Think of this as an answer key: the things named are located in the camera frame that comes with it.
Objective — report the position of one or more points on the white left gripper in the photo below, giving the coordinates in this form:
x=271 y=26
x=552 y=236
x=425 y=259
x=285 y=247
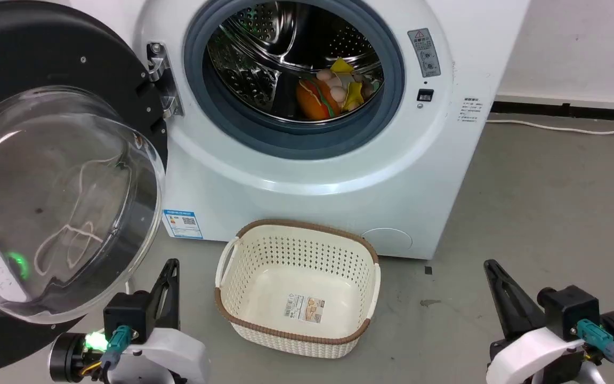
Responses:
x=174 y=354

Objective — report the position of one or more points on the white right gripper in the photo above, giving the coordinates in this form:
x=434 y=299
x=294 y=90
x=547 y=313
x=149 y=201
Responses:
x=531 y=357

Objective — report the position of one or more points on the washer door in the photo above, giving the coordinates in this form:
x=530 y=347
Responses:
x=46 y=53

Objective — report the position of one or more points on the white front-load washing machine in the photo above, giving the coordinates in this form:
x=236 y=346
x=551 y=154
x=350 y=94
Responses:
x=312 y=202

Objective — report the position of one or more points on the metal door hinge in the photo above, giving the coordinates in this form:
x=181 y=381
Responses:
x=166 y=80

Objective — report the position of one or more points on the black door latch slot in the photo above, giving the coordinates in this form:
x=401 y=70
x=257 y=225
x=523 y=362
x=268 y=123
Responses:
x=425 y=95

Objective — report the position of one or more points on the blue energy label sticker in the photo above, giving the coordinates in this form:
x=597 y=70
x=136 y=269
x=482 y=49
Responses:
x=183 y=224

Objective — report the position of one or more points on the cream plastic laundry basket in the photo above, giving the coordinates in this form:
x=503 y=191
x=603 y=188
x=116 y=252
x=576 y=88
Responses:
x=296 y=336

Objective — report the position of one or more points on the paper basket label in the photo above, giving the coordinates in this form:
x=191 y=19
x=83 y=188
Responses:
x=305 y=308

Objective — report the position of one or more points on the round drain filter cover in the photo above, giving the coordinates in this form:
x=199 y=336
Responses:
x=387 y=240

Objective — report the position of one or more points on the small text label sticker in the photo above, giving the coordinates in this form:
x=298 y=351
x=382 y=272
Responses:
x=470 y=109

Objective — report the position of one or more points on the black baseboard strip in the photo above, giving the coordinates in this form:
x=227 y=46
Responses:
x=579 y=111

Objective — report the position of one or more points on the stainless steel washer drum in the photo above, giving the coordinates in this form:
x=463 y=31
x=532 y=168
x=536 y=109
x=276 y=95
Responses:
x=253 y=80

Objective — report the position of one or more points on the orange plush burger toy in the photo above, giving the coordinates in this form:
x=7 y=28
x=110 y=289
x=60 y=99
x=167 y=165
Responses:
x=312 y=104

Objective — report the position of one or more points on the yellow plush toy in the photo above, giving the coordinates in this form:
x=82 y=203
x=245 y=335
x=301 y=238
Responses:
x=352 y=96

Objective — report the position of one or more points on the grey warning sticker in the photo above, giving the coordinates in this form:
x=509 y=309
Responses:
x=424 y=53

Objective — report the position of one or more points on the beige plush doll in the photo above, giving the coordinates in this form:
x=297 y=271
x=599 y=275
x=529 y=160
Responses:
x=333 y=85

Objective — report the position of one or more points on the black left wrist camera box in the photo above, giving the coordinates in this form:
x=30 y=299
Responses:
x=126 y=314

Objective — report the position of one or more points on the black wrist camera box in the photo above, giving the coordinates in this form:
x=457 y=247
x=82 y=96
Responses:
x=126 y=314
x=571 y=309

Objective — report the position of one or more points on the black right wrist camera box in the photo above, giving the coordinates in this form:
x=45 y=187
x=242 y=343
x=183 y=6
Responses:
x=571 y=309

